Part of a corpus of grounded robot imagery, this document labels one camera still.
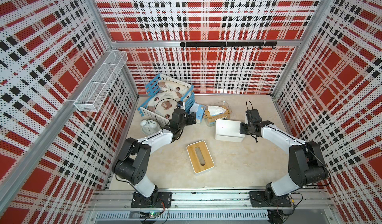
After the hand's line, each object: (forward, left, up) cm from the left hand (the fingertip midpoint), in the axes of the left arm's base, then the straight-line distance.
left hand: (192, 113), depth 93 cm
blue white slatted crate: (+23, +30, 0) cm, 38 cm away
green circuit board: (-52, +19, -11) cm, 56 cm away
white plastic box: (-4, -24, -14) cm, 28 cm away
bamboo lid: (+4, -10, -8) cm, 13 cm away
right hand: (-7, -33, -6) cm, 34 cm away
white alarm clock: (-8, +27, -4) cm, 28 cm away
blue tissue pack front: (+8, -15, -6) cm, 18 cm away
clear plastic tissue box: (0, -13, -11) cm, 16 cm away
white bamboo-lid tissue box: (-26, -5, -8) cm, 28 cm away
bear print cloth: (+12, +21, -5) cm, 25 cm away
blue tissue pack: (+9, -5, -8) cm, 13 cm away
